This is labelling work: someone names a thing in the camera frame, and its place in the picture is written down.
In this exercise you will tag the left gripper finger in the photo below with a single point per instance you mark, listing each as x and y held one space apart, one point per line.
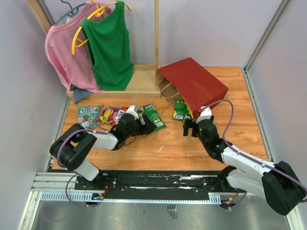
149 126
142 118

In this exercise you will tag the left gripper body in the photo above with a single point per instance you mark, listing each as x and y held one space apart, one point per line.
138 129

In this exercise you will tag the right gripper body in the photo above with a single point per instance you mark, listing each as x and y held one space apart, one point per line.
205 144

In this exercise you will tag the green Fox's spring tea bag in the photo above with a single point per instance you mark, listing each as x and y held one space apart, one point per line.
152 114

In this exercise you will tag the orange Fox's fruits candy bag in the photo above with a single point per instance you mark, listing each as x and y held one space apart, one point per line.
111 115

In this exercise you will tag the teal Fox's candy bag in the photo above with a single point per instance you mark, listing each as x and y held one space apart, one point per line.
88 116

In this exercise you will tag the red paper bag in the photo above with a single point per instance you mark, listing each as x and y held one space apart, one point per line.
188 80

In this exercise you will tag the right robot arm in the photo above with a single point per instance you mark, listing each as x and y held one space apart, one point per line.
274 182

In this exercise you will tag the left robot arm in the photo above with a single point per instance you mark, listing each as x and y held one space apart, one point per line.
72 148

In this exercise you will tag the yellow M&M's bag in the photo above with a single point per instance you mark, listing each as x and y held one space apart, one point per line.
189 114

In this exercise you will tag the green candy bag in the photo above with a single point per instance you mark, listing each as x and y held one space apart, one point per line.
181 111

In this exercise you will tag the wooden clothes rack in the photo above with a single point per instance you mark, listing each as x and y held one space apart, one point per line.
144 82

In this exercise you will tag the pink shirt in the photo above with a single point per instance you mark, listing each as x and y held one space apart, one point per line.
71 69

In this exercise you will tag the green tank top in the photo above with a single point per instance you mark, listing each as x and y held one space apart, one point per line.
109 49

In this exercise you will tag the teal hanger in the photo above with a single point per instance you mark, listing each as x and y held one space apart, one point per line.
71 13

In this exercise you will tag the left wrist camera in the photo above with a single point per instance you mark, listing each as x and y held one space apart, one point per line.
132 110

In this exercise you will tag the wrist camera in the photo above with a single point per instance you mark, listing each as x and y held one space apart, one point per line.
132 110
205 114

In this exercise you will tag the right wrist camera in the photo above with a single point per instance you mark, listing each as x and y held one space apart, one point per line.
205 114

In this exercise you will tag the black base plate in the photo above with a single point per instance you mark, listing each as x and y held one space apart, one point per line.
155 185

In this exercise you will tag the aluminium rail frame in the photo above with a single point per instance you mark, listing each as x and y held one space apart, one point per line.
51 187

